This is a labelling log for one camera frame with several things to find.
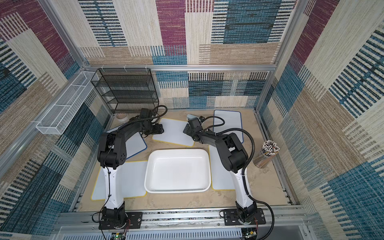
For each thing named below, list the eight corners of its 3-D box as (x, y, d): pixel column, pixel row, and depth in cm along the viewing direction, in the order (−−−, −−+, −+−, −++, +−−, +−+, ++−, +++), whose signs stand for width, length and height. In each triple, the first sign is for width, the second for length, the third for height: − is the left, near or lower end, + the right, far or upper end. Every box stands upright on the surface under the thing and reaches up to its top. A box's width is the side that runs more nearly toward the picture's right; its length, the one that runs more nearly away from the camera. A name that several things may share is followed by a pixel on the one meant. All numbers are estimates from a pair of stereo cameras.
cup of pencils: (254, 169, 92) (266, 153, 77) (251, 157, 97) (262, 140, 82) (267, 169, 92) (281, 153, 77) (263, 157, 97) (276, 140, 82)
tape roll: (115, 121, 117) (114, 119, 116) (118, 115, 122) (117, 113, 120) (126, 121, 117) (125, 119, 116) (128, 115, 122) (127, 113, 120)
